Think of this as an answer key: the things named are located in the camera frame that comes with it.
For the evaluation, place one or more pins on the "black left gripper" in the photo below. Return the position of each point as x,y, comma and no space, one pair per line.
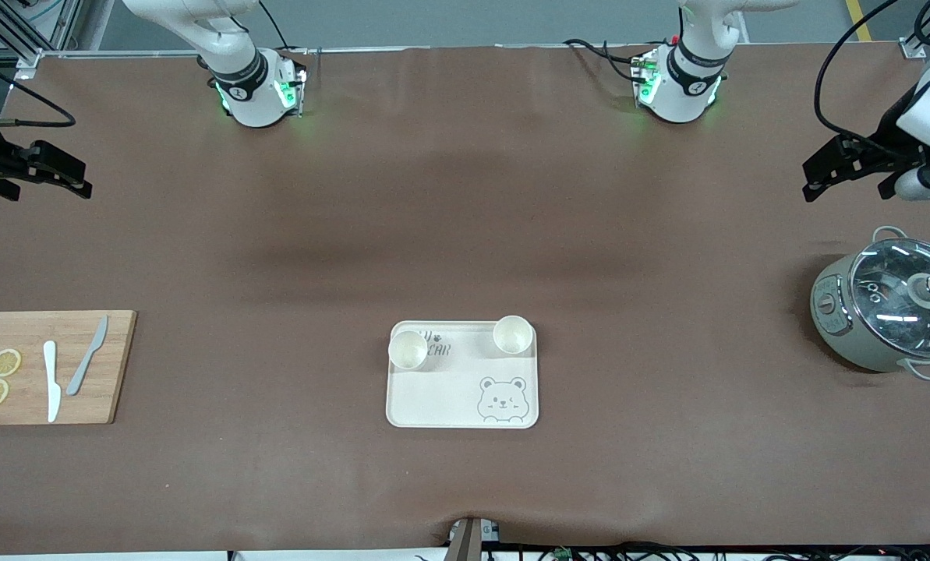
891,131

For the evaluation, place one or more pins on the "white IKEA cup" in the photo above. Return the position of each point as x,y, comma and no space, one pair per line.
513,335
408,351

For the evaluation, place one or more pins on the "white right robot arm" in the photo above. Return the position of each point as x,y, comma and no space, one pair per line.
246,86

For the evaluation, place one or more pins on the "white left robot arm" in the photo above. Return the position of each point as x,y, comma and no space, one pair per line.
691,78

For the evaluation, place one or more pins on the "cream bear print tray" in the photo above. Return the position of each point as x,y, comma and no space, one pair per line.
464,397

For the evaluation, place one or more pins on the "glass pot lid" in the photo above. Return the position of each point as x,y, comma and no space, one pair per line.
893,312

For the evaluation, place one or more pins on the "wooden cutting board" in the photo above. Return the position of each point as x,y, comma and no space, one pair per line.
20,327

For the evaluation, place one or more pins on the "grey plastic knife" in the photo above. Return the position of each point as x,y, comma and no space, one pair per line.
86,358

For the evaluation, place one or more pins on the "white plastic knife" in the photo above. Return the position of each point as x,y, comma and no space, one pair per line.
51,382

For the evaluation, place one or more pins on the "table edge mount post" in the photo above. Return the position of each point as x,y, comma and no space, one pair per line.
467,541

